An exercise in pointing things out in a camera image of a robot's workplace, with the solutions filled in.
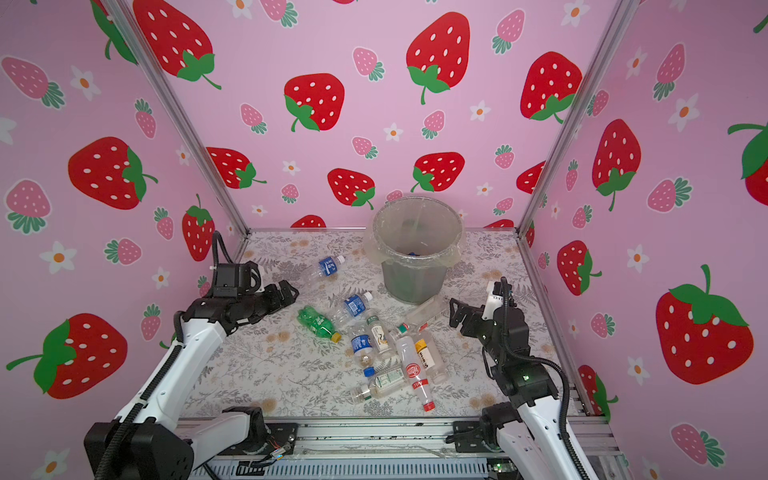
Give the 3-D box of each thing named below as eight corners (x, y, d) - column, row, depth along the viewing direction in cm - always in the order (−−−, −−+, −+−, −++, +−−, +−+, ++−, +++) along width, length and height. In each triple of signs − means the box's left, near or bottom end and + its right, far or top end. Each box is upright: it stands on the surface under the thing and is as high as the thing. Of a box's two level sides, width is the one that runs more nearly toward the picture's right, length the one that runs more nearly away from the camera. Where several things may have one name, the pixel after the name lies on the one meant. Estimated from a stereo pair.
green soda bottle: (299, 321, 97) (294, 313, 93) (310, 310, 100) (306, 302, 95) (333, 349, 91) (330, 341, 87) (344, 336, 94) (342, 328, 89)
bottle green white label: (359, 406, 81) (357, 401, 76) (354, 387, 84) (352, 381, 79) (408, 387, 84) (408, 380, 80) (401, 369, 87) (401, 362, 83)
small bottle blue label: (357, 370, 86) (355, 365, 83) (352, 342, 91) (350, 336, 88) (376, 364, 87) (376, 359, 84) (370, 338, 92) (369, 332, 89)
